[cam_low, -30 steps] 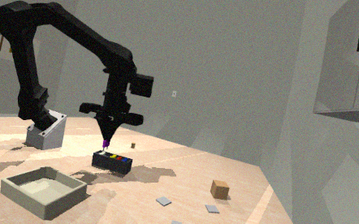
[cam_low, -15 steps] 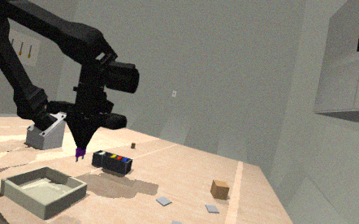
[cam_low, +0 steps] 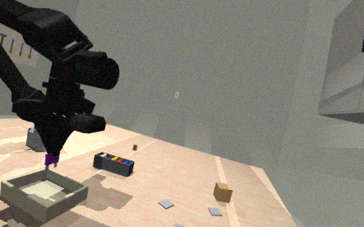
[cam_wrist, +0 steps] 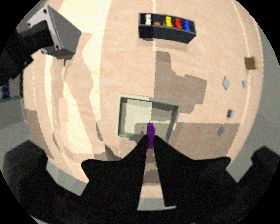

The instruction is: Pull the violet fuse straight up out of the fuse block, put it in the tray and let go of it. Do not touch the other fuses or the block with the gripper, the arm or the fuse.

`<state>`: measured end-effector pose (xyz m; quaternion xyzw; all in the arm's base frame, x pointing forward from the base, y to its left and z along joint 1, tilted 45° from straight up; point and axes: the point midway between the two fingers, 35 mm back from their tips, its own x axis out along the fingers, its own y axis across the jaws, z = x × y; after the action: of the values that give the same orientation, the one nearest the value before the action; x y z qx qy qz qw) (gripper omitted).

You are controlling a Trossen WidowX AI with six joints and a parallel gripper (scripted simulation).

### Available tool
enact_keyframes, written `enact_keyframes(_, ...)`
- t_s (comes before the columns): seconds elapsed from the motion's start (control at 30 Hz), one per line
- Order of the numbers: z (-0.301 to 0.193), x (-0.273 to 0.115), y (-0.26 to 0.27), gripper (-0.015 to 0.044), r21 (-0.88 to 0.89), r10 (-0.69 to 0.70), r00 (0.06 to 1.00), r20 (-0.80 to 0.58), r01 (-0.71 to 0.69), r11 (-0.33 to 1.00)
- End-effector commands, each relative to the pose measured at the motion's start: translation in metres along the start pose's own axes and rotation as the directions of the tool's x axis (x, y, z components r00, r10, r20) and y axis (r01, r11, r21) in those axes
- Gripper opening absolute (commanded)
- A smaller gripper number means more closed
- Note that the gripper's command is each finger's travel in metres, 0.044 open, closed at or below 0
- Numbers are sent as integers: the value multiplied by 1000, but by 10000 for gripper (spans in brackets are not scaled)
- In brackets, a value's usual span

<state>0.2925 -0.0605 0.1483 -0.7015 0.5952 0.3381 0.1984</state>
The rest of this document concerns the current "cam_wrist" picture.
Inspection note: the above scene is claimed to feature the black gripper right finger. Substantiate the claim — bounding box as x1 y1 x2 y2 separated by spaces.
153 135 232 206

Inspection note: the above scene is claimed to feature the brown cube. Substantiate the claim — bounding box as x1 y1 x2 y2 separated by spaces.
244 56 260 71

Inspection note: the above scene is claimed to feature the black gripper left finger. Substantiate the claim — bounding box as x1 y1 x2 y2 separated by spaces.
81 135 148 202

